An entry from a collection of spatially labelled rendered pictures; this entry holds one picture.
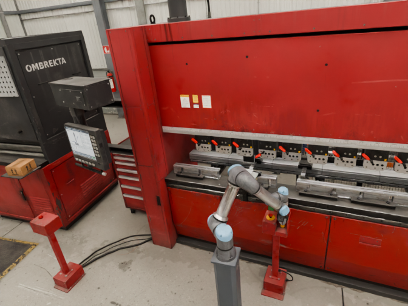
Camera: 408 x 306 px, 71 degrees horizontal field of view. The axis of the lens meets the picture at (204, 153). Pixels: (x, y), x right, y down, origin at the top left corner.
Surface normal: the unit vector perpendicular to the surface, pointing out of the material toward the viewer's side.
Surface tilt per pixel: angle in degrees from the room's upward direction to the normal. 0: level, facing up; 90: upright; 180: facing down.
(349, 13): 90
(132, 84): 90
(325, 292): 0
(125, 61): 90
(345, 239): 90
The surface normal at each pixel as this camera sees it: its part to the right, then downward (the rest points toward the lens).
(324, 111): -0.40, 0.44
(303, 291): -0.09, -0.90
